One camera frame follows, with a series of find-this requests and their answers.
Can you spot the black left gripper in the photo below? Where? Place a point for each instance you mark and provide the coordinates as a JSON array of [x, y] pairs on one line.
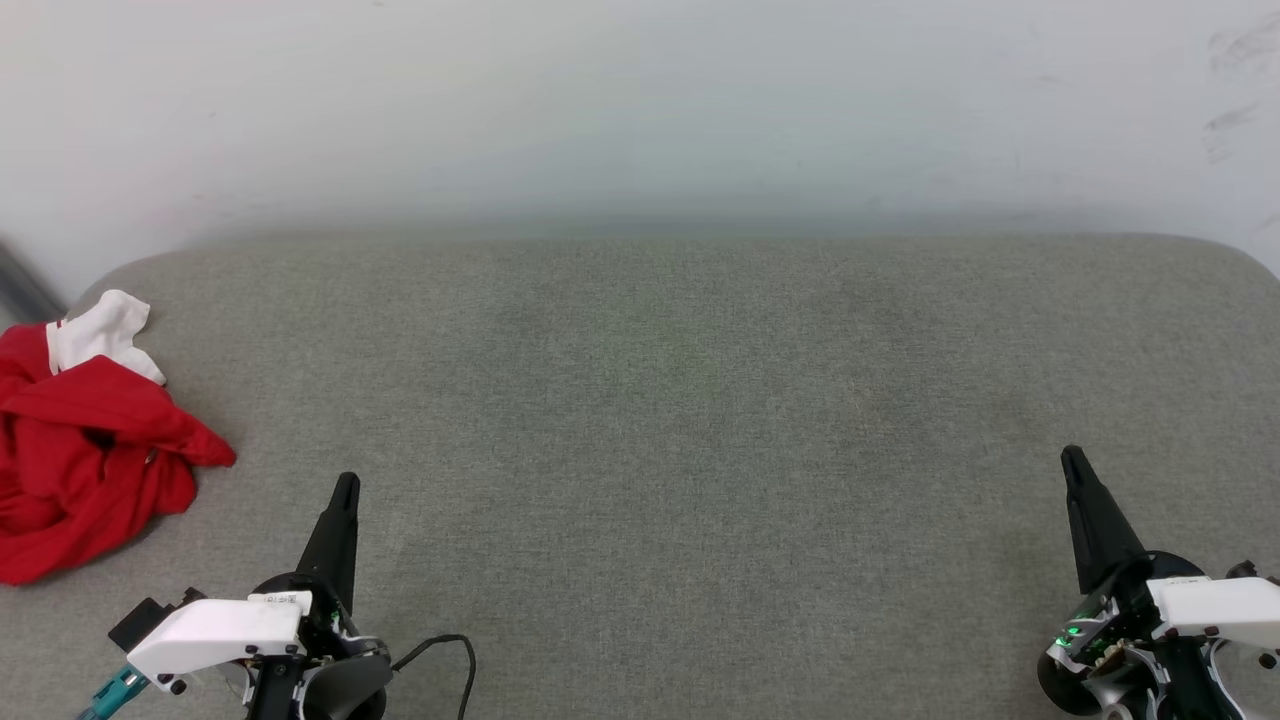
[[340, 680]]

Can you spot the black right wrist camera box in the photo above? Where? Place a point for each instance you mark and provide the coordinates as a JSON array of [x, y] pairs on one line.
[[1243, 570]]

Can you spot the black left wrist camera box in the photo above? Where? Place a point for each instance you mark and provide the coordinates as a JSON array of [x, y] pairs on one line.
[[145, 618]]

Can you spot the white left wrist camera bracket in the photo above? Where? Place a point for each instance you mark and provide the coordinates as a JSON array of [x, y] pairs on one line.
[[215, 630]]

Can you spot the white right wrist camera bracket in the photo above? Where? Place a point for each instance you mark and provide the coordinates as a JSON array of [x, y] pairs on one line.
[[1220, 605]]

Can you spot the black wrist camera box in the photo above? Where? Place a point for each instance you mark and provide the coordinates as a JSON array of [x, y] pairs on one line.
[[145, 618], [1243, 570]]

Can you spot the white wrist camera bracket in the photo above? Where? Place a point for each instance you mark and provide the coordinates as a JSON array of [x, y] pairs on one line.
[[1220, 605], [215, 630]]

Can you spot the red and white jersey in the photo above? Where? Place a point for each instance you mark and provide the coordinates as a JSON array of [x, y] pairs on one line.
[[80, 450]]

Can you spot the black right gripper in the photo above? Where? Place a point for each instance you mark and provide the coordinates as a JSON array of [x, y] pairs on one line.
[[1120, 640]]

